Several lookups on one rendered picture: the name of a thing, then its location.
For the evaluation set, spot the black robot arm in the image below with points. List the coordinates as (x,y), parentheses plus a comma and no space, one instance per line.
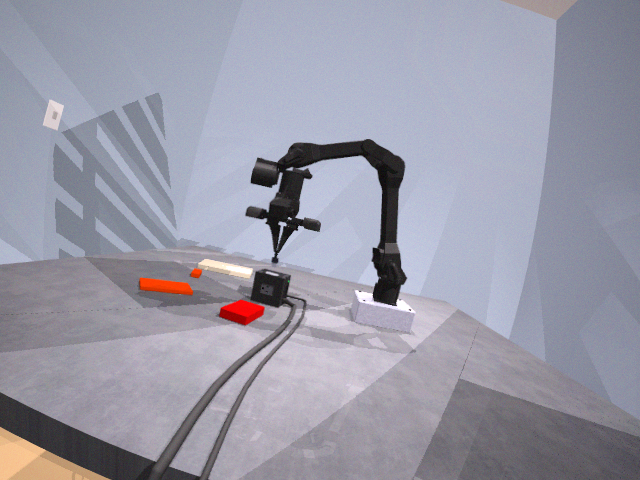
(391,168)

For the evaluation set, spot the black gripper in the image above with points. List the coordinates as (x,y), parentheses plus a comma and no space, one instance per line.
(292,225)

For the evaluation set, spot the cream flat rectangular slab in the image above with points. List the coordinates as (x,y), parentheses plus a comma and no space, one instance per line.
(225,268)

